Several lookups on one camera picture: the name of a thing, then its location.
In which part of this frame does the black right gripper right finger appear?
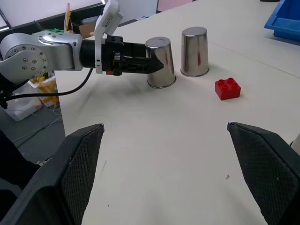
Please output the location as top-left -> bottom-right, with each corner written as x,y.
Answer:
226,121 -> 300,225

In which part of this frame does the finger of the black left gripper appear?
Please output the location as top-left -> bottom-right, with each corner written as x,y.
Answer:
117,56 -> 165,76
123,42 -> 148,59

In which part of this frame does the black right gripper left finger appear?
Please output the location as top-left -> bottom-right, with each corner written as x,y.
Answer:
0,123 -> 105,225

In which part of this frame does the steel cup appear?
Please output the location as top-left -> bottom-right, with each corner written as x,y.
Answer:
180,26 -> 210,77
144,37 -> 177,89

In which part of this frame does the small red building block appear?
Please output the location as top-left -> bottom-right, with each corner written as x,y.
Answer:
214,77 -> 242,101

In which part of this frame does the brown cardboard box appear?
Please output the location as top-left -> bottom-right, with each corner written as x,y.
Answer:
78,22 -> 96,40

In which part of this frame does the white foam box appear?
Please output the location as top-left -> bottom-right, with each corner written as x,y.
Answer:
4,74 -> 59,122

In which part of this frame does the blue plastic bin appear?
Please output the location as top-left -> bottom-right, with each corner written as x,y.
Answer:
264,0 -> 300,43

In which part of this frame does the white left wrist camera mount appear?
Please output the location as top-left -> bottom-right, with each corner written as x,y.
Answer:
93,0 -> 125,75

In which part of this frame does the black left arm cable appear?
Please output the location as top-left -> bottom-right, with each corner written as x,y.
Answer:
0,67 -> 94,109

